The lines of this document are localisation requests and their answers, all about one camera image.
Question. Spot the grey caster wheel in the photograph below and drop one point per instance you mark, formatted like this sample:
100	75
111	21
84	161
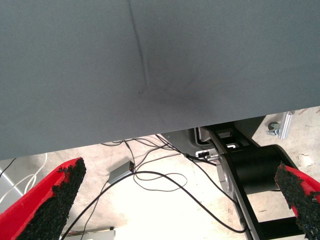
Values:
273	126

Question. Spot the aluminium profile bar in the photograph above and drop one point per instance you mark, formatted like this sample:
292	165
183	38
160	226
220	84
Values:
286	126

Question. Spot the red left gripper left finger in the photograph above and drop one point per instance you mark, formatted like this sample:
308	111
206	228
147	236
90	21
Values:
45	207

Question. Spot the dark grey table cloth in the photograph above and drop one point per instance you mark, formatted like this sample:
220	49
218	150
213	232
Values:
160	62

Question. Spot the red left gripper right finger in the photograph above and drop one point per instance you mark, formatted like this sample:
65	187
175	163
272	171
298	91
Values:
302	197

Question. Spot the grey power adapter box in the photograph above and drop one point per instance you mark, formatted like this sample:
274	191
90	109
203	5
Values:
120	172

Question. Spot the black metal frame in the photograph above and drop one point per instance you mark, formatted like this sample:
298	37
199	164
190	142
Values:
255	170

